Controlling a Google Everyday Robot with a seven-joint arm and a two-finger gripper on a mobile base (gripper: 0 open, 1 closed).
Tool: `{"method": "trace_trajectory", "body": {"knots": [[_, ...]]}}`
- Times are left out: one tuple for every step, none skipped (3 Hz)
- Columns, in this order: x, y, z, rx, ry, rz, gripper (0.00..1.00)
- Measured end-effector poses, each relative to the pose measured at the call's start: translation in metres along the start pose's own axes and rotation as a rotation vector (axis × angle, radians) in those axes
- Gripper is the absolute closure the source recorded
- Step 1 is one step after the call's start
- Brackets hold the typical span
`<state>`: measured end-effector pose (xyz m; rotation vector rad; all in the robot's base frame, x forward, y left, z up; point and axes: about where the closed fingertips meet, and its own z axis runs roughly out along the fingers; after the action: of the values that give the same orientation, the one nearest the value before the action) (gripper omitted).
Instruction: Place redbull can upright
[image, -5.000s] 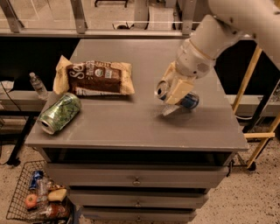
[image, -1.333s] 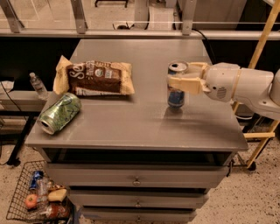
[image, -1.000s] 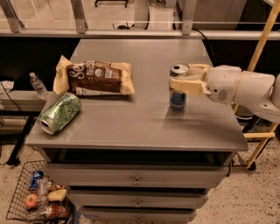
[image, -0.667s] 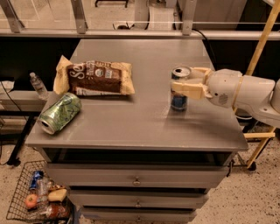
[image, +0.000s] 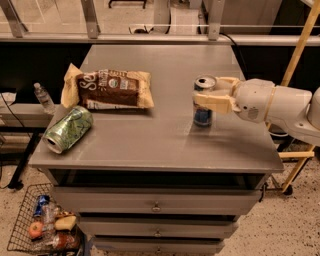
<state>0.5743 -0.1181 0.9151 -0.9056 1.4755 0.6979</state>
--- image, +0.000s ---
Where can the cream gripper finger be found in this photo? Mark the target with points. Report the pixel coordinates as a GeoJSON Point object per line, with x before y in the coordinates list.
{"type": "Point", "coordinates": [227, 85]}
{"type": "Point", "coordinates": [220, 104]}

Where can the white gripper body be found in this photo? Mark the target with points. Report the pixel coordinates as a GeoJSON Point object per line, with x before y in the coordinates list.
{"type": "Point", "coordinates": [254, 99]}

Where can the blue silver redbull can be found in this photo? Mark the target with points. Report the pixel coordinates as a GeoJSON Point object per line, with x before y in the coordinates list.
{"type": "Point", "coordinates": [203, 85]}

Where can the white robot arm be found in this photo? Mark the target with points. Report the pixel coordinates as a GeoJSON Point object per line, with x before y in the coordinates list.
{"type": "Point", "coordinates": [295, 111]}

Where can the green soda can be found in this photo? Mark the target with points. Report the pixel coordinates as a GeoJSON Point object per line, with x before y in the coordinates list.
{"type": "Point", "coordinates": [66, 132]}

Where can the blue can in basket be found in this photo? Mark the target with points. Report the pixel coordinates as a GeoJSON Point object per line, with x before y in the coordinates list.
{"type": "Point", "coordinates": [40, 202]}

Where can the grey drawer cabinet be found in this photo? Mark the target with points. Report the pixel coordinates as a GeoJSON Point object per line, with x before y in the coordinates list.
{"type": "Point", "coordinates": [152, 181]}

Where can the brown chip bag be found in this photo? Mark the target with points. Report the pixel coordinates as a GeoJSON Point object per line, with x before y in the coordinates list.
{"type": "Point", "coordinates": [107, 89]}

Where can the clear plastic water bottle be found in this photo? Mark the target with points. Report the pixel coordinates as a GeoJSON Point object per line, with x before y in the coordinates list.
{"type": "Point", "coordinates": [44, 98]}

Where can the yellow sponge in basket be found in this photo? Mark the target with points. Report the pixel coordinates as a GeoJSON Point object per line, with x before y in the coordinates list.
{"type": "Point", "coordinates": [65, 223]}

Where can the clear bottle in basket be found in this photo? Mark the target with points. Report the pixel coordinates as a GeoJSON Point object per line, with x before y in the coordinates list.
{"type": "Point", "coordinates": [48, 217]}

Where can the red snack bag in basket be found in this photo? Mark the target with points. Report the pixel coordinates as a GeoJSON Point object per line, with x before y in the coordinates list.
{"type": "Point", "coordinates": [65, 241]}

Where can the red apple in basket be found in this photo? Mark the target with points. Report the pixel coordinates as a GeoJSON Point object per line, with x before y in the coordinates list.
{"type": "Point", "coordinates": [35, 229]}

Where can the black wire basket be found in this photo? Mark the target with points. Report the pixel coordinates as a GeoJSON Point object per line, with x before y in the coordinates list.
{"type": "Point", "coordinates": [20, 240]}

